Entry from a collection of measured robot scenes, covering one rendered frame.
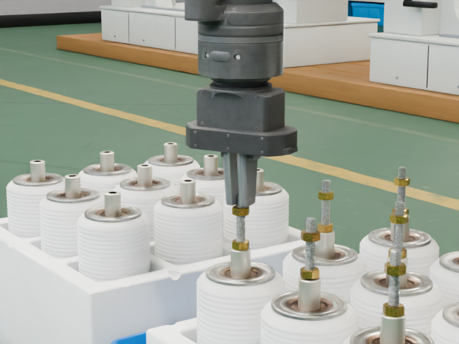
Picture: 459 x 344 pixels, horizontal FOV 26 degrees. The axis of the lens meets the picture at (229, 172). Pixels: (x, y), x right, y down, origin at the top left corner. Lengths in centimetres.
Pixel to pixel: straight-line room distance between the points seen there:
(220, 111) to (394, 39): 280
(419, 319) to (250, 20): 35
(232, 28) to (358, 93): 286
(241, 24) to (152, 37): 416
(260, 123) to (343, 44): 351
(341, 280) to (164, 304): 29
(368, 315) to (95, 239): 41
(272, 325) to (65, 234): 50
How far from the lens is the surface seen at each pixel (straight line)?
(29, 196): 149
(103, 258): 130
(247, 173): 104
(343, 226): 218
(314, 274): 98
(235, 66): 99
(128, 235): 129
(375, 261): 120
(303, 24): 433
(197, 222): 135
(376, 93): 376
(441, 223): 224
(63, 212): 139
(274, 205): 142
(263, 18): 99
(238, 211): 105
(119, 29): 543
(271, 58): 100
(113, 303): 127
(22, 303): 146
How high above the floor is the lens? 60
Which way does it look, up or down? 13 degrees down
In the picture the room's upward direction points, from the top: straight up
